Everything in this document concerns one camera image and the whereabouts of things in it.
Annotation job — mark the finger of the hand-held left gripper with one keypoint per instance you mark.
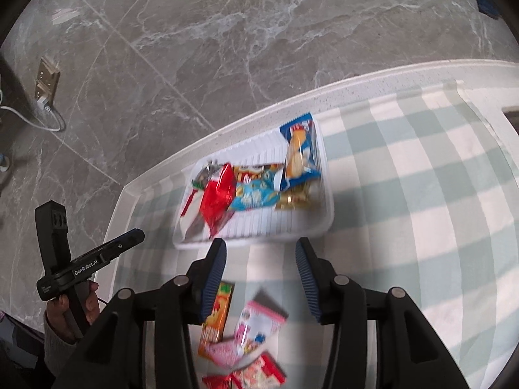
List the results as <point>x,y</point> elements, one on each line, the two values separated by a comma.
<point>125,240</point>

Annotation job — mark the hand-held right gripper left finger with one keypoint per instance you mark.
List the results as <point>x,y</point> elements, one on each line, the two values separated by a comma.
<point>213,279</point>

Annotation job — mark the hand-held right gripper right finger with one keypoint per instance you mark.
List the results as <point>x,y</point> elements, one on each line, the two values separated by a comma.
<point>306,279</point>

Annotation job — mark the orange snack packet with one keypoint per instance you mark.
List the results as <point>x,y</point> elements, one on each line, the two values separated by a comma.
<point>217,312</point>

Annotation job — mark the white plastic tray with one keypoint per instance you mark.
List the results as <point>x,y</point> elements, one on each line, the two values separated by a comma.
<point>263,223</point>

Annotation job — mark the pale pink snack packet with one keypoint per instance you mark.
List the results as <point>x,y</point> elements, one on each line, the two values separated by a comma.
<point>223,352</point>

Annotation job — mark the gold snack packet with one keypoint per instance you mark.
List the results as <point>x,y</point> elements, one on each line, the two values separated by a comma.
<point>292,200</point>

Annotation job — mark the light blue snack packet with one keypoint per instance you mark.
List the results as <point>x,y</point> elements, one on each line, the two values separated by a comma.
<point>255,194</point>

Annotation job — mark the red white snack packet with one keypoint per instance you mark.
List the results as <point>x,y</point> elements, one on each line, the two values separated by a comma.
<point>259,372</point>

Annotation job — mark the blue cookie packet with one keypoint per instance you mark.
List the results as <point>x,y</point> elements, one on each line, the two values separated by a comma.
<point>300,154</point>

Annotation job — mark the person's left forearm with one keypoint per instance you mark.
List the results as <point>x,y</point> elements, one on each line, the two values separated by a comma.
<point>56,352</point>

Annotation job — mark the person's left hand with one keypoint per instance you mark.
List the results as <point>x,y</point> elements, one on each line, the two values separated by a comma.
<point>91,304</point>

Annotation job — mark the green white checked cloth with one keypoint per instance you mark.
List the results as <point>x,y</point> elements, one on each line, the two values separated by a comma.
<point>405,210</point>

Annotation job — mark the blue sponge pack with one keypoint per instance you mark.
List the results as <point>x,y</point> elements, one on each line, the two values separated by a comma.
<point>488,4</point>

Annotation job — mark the gold wall socket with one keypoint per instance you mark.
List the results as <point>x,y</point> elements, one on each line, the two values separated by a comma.
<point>46,77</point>

